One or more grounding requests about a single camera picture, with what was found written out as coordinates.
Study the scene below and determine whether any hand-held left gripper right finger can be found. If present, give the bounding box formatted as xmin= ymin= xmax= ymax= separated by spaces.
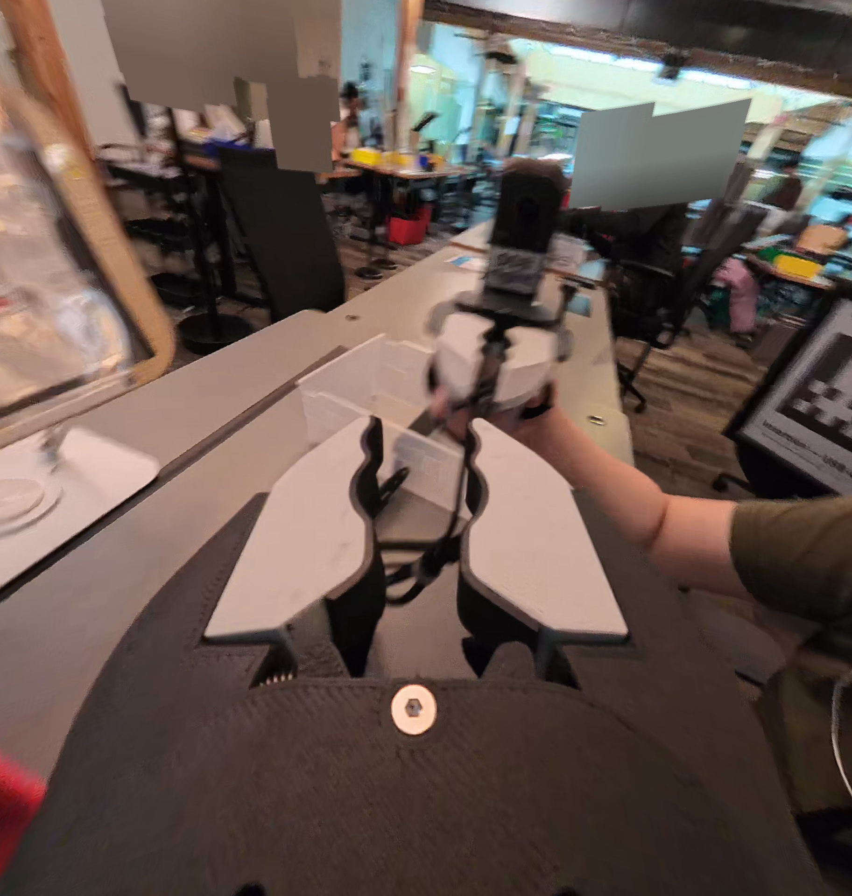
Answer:
xmin=457 ymin=418 xmax=630 ymax=683

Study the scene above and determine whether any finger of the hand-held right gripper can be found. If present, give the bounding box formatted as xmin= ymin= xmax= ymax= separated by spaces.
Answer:
xmin=431 ymin=315 xmax=495 ymax=415
xmin=494 ymin=328 xmax=560 ymax=410

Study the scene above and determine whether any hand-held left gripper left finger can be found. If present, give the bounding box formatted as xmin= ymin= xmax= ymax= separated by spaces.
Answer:
xmin=204 ymin=415 xmax=388 ymax=679

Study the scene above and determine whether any black braided usb cable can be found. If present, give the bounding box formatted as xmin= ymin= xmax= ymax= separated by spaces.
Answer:
xmin=375 ymin=329 xmax=512 ymax=607

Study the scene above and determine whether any red plastic bin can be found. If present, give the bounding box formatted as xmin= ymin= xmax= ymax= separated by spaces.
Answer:
xmin=0 ymin=741 xmax=49 ymax=896

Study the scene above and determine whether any person's right forearm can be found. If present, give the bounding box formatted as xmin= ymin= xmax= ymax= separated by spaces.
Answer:
xmin=513 ymin=413 xmax=740 ymax=597

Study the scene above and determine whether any person's right hand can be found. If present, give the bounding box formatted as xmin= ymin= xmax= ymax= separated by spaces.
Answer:
xmin=429 ymin=384 xmax=561 ymax=449

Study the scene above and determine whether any clear plastic bin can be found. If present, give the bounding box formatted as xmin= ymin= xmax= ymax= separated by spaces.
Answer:
xmin=296 ymin=332 xmax=470 ymax=512

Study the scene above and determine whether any small red crate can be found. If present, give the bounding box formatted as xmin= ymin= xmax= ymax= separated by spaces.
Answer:
xmin=387 ymin=212 xmax=435 ymax=247

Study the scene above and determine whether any white stand base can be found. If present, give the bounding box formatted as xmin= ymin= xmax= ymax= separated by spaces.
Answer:
xmin=0 ymin=427 xmax=162 ymax=604

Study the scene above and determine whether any olive green shirt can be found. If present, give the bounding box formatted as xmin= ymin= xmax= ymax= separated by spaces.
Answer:
xmin=730 ymin=493 xmax=852 ymax=816

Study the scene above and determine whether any framed black-white marker sign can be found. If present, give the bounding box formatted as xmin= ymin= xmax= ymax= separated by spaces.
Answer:
xmin=723 ymin=294 xmax=852 ymax=499

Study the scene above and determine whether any wooden document stand board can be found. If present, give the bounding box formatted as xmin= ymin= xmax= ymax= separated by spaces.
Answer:
xmin=0 ymin=0 xmax=176 ymax=429

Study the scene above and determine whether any white cable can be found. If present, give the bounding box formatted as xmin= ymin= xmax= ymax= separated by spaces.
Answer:
xmin=830 ymin=657 xmax=852 ymax=813

